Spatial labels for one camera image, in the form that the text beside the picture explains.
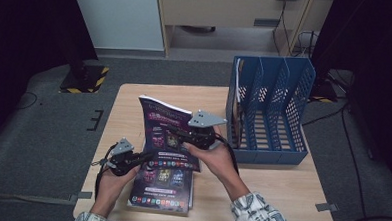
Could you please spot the blue file rack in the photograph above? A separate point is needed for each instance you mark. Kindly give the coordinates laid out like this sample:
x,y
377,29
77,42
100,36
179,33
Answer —
x,y
265,157

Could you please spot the dark object under desk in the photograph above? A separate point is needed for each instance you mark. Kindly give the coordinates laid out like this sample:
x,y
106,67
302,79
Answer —
x,y
197,29

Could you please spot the black book with red print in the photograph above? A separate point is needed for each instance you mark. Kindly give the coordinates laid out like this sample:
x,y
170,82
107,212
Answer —
x,y
238,82

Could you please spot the person's right hand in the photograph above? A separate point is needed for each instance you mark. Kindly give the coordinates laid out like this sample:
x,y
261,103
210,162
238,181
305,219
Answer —
x,y
215,161

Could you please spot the white cabinet panel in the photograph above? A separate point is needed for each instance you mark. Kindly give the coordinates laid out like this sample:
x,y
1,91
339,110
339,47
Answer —
x,y
118,17

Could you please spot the grey tape piece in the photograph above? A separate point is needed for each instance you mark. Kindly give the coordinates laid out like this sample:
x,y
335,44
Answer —
x,y
326,207
81,195

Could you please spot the black stand base striped edge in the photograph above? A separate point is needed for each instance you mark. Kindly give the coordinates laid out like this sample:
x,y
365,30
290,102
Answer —
x,y
85,79
325,94

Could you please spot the purple magazine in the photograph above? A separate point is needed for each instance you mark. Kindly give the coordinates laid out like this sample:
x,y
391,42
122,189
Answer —
x,y
162,189
163,119

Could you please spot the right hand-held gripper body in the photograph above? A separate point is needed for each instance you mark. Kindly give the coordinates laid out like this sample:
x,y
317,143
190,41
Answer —
x,y
201,134

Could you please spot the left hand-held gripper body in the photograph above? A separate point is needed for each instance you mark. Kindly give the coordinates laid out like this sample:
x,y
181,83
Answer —
x,y
123,159

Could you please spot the person's left hand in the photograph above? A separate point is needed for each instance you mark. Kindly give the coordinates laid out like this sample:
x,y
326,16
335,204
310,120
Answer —
x,y
112,187

